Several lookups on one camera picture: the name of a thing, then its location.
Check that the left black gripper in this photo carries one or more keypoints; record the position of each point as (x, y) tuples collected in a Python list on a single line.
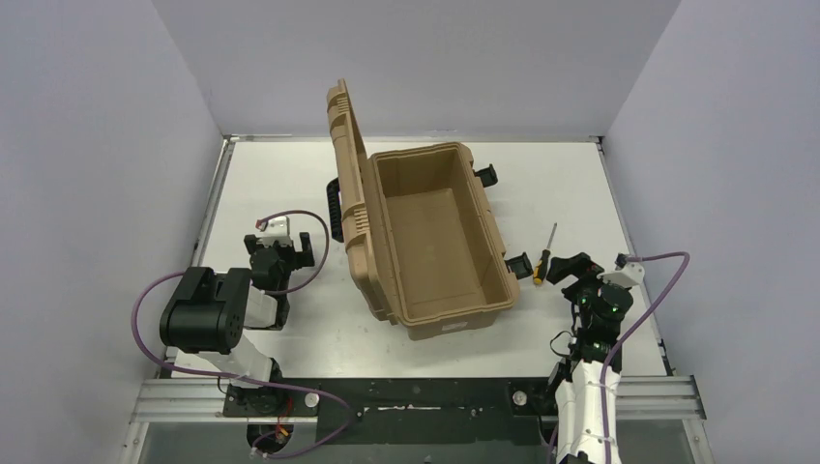
[(278, 249)]

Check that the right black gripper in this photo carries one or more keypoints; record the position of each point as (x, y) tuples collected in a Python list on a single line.
[(563, 269)]

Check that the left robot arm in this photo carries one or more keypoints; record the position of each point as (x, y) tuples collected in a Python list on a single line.
[(209, 312)]

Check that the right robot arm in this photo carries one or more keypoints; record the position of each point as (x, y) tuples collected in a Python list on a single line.
[(585, 381)]

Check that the yellow black screwdriver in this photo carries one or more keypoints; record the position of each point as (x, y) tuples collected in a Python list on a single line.
[(540, 270)]

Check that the tan plastic tool case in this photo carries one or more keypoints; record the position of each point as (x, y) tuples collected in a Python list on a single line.
[(422, 243)]

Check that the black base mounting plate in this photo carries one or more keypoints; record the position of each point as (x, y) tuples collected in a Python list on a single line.
[(406, 411)]

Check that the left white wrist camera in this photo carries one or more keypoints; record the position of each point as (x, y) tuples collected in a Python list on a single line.
[(274, 231)]

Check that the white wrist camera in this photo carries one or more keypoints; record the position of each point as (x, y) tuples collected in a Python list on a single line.
[(274, 231), (626, 275)]

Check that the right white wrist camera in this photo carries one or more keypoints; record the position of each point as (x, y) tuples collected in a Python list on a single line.
[(626, 275)]

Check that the aluminium frame rail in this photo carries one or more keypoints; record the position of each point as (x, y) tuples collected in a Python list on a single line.
[(181, 400)]

